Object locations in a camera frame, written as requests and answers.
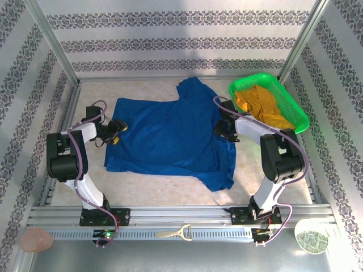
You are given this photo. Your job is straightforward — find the grey slotted cable duct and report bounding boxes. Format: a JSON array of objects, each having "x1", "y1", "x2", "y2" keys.
[{"x1": 48, "y1": 226, "x2": 256, "y2": 241}]

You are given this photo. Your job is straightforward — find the aluminium mounting rail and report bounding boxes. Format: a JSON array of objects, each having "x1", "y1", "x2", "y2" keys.
[{"x1": 27, "y1": 204, "x2": 332, "y2": 227}]

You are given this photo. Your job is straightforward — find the green plastic mesh basket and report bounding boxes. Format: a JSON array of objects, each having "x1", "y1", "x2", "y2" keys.
[{"x1": 228, "y1": 73, "x2": 310, "y2": 134}]

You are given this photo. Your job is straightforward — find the blue t-shirt with print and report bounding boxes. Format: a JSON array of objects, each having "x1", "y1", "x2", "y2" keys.
[{"x1": 104, "y1": 78, "x2": 237, "y2": 193}]

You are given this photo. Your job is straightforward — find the right control board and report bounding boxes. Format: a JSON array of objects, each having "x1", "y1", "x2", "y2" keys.
[{"x1": 251, "y1": 226, "x2": 277, "y2": 241}]

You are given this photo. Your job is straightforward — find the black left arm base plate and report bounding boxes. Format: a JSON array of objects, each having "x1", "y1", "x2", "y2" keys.
[{"x1": 79, "y1": 208, "x2": 131, "y2": 227}]

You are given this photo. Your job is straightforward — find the yellow cloth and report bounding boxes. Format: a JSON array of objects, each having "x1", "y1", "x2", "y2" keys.
[{"x1": 234, "y1": 84, "x2": 297, "y2": 131}]

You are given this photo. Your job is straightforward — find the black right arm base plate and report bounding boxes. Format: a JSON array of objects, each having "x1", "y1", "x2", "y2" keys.
[{"x1": 230, "y1": 206, "x2": 282, "y2": 226}]

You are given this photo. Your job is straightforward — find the green patterned white bowl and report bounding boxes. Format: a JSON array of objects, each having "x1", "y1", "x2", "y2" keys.
[{"x1": 294, "y1": 218, "x2": 329, "y2": 254}]

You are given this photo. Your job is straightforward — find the aluminium frame post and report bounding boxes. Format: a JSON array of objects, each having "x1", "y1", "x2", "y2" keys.
[
  {"x1": 279, "y1": 0, "x2": 330, "y2": 82},
  {"x1": 24, "y1": 0, "x2": 81, "y2": 83}
]

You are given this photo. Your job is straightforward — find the left control board green light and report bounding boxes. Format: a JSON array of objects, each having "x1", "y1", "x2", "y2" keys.
[{"x1": 92, "y1": 228, "x2": 119, "y2": 241}]

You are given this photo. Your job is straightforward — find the beige vegetable peeler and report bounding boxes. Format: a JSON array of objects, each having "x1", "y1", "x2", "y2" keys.
[{"x1": 155, "y1": 224, "x2": 193, "y2": 241}]

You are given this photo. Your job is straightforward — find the pink plastic cup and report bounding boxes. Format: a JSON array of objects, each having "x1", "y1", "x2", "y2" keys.
[{"x1": 20, "y1": 228, "x2": 54, "y2": 253}]

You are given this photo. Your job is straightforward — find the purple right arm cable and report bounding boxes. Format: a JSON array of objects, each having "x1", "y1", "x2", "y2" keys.
[{"x1": 213, "y1": 96, "x2": 310, "y2": 247}]

